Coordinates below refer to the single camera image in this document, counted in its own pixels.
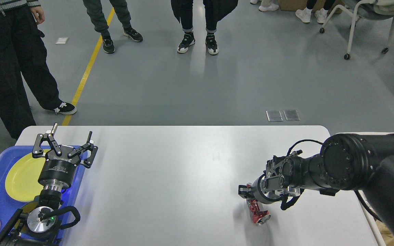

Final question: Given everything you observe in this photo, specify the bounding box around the cardboard box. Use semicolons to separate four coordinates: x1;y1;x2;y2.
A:
278;0;345;14

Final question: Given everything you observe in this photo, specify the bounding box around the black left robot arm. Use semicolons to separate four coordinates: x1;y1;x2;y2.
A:
0;123;98;246

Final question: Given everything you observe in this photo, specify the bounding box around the person in grey trousers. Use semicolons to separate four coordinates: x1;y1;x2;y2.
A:
82;0;143;54

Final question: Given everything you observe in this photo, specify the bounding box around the crushed red can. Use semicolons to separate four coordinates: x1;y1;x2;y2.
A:
246;198;271;226

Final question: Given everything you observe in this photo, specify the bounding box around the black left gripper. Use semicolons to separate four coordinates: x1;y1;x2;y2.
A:
31;123;98;190

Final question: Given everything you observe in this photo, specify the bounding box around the right floor outlet plate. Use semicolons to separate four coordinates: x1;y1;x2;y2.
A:
283;110;301;121

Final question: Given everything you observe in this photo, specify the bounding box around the yellow plate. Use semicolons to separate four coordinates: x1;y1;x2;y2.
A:
5;153;45;202

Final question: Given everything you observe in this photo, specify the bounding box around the blue plastic tray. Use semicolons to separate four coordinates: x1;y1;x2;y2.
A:
0;146;85;231

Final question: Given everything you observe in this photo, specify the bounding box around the office chair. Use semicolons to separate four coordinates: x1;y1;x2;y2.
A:
319;0;394;60

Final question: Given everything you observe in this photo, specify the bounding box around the white plastic bin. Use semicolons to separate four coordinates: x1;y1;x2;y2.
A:
325;134;394;235

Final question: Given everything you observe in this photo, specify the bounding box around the floor outlet plate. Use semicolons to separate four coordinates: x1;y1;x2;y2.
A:
266;110;283;122
283;110;301;121

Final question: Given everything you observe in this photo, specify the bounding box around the brown paper bag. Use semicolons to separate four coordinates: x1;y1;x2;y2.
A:
376;220;394;246

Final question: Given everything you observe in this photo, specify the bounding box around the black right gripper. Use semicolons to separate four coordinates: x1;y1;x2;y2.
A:
238;176;282;204

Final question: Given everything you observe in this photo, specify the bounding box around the white paper scrap on floor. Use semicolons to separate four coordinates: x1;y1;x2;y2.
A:
56;37;69;44

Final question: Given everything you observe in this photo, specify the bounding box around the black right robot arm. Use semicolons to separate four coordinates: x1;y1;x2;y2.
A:
238;133;394;235

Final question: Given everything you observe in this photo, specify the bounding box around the white sneakers person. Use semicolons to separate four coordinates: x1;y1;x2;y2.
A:
295;0;335;24

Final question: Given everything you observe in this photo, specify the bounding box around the left floor outlet plate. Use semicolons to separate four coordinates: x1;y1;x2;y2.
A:
266;110;283;122

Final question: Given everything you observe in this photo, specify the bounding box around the person in black trousers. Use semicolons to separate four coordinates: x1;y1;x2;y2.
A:
0;0;77;139

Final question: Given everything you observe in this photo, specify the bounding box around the person in black coat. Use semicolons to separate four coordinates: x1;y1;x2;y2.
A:
170;0;239;56

